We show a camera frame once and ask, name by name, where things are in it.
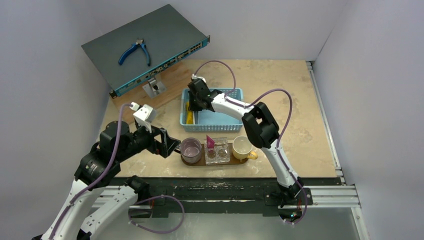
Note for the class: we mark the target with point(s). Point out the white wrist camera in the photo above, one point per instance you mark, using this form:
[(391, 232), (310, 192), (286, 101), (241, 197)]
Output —
[(144, 116), (195, 77)]

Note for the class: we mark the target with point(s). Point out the metal stand bracket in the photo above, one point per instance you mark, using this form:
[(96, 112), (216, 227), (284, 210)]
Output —
[(154, 86)]

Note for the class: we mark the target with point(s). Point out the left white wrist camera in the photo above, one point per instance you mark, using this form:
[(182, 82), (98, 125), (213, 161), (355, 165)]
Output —
[(144, 116)]

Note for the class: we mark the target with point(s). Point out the yellow mug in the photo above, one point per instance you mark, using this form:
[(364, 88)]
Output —
[(243, 149)]

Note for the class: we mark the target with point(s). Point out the light blue plastic basket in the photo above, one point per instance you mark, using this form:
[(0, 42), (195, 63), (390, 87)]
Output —
[(205, 120)]

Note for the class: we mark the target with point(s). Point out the purple translucent cup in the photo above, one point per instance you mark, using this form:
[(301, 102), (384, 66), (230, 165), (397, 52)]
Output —
[(190, 150)]

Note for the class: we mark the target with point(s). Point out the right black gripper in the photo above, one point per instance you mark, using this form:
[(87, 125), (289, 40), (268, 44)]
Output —
[(197, 100)]

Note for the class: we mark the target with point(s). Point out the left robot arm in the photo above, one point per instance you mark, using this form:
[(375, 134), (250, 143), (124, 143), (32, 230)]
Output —
[(96, 171)]

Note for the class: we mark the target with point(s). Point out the yellow toothpaste tube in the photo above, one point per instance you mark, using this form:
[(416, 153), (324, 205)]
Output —
[(189, 115)]

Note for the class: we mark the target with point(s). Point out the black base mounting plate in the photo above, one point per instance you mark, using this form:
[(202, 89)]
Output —
[(246, 195)]

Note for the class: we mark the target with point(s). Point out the clear glass toothbrush holder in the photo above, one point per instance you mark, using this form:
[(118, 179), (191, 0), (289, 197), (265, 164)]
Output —
[(218, 155)]

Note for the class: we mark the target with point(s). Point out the wooden base board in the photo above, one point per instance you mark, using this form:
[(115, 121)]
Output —
[(175, 79)]

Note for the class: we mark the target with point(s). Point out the dark wooden oval tray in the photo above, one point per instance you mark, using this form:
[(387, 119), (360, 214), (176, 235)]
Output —
[(201, 162)]

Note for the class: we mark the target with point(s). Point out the grey network switch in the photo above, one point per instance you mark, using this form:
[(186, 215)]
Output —
[(137, 51)]

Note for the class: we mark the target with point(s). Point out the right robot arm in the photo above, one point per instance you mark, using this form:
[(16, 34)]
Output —
[(262, 131)]

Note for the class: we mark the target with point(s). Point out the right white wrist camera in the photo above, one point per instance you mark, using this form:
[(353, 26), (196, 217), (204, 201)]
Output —
[(195, 77)]

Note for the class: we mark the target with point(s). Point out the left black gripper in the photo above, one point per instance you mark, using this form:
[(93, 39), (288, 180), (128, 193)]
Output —
[(168, 143)]

